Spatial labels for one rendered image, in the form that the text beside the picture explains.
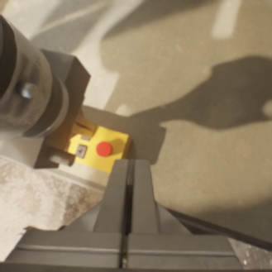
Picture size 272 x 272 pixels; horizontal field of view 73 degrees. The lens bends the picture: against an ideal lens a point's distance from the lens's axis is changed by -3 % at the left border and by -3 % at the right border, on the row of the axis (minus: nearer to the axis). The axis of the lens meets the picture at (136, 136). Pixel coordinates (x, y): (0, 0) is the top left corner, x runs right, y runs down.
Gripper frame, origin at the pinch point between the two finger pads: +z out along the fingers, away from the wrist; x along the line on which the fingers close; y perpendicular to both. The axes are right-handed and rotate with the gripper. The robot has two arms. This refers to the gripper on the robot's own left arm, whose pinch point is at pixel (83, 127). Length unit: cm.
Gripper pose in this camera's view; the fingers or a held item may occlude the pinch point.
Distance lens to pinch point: 34.3
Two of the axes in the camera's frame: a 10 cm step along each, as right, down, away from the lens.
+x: 3.0, -9.5, 1.0
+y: 9.5, 2.9, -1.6
